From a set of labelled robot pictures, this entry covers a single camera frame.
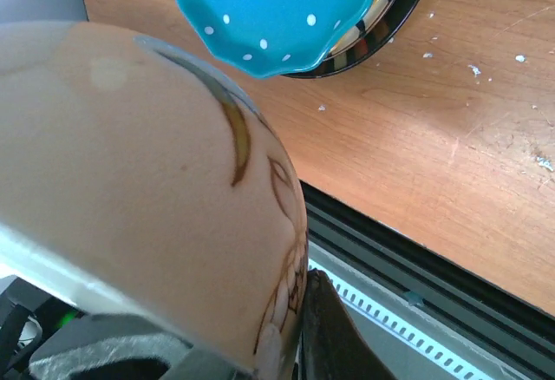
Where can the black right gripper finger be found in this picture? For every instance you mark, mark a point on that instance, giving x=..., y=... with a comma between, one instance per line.
x=331, y=345

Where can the cream ceramic bowl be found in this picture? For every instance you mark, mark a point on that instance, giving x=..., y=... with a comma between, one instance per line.
x=137, y=177

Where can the teal polka dot plate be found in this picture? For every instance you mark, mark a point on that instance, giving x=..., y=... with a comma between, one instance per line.
x=264, y=38

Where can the black striped plate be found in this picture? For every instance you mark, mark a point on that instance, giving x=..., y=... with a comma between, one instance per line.
x=376, y=28

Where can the white slotted cable duct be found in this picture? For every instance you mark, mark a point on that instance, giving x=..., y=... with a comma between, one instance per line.
x=414, y=338

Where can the black aluminium frame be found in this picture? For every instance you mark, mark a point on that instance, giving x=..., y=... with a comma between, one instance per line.
x=518, y=333

